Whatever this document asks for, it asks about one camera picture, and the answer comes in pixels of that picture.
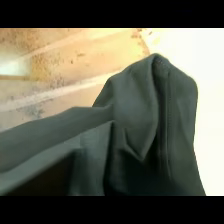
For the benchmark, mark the dark brown shirt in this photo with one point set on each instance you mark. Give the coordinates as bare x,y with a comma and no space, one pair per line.
150,116

